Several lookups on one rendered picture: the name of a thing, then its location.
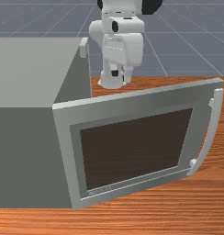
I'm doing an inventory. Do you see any grey microwave oven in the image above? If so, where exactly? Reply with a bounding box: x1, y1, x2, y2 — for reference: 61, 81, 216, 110
0, 36, 93, 209

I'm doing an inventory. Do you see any grey microwave door with window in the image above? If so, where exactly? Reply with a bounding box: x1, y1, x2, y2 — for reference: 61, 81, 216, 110
51, 77, 224, 212

